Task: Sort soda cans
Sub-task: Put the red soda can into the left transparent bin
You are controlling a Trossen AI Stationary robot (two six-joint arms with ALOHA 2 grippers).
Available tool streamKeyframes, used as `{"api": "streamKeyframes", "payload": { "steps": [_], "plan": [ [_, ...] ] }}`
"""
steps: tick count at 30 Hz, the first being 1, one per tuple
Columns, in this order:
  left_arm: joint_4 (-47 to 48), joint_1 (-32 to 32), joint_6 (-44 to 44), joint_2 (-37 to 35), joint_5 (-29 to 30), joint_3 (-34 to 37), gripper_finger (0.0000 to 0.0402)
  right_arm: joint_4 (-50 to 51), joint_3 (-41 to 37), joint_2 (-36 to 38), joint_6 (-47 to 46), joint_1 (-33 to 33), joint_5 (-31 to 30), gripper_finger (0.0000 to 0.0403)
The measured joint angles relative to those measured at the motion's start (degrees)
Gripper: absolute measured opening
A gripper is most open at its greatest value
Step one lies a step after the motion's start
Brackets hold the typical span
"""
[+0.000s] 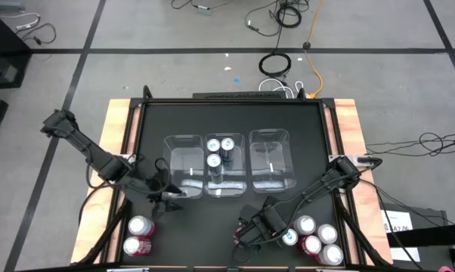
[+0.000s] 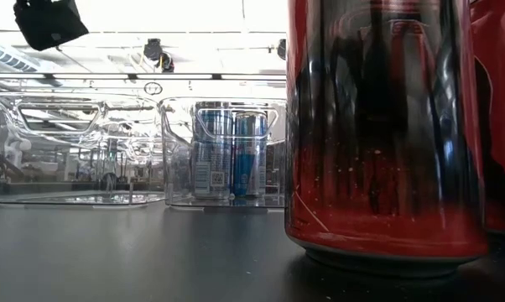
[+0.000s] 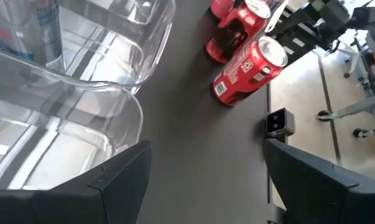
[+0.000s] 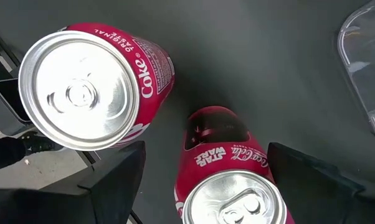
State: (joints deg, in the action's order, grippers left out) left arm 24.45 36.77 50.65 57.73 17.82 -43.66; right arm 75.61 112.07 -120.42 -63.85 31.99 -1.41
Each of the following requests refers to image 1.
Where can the red Coca-Cola can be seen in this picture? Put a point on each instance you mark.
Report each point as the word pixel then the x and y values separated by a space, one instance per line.
pixel 133 246
pixel 310 245
pixel 236 235

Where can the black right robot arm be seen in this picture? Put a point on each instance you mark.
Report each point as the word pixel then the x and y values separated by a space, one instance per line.
pixel 342 170

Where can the black cabinet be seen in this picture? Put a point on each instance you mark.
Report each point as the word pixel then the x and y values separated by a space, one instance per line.
pixel 0 56

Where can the silver metal bracket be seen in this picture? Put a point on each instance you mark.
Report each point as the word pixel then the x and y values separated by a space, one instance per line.
pixel 127 269

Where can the clear plastic bin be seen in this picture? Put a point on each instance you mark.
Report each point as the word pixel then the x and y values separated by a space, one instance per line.
pixel 269 151
pixel 237 181
pixel 184 151

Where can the white pink Spindrift can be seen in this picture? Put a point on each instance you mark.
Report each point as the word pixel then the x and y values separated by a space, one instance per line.
pixel 305 224
pixel 327 233
pixel 331 254
pixel 137 225

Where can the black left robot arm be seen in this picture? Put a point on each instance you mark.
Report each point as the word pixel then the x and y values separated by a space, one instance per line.
pixel 95 155

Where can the black device bar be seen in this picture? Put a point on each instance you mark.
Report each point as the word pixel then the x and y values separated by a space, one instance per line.
pixel 239 95

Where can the pink object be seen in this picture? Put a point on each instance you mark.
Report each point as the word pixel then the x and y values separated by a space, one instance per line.
pixel 444 269

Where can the wooden base board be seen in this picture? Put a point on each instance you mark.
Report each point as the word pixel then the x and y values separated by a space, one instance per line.
pixel 116 113

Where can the black beam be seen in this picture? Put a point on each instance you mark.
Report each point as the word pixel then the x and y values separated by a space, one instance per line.
pixel 431 235

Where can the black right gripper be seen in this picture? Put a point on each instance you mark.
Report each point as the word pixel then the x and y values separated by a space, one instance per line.
pixel 271 221

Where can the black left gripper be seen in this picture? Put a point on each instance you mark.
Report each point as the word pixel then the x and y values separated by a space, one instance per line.
pixel 155 185

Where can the black round plug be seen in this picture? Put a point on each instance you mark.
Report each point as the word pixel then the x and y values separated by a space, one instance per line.
pixel 306 45

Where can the blue silver Red Bull can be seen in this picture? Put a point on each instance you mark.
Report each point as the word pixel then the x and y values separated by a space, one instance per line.
pixel 213 145
pixel 227 144
pixel 214 160
pixel 290 238

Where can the white printed paper sheet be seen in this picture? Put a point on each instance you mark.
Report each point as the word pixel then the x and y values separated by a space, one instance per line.
pixel 397 219

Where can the dark equipment case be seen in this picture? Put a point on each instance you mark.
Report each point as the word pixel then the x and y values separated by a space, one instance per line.
pixel 428 215

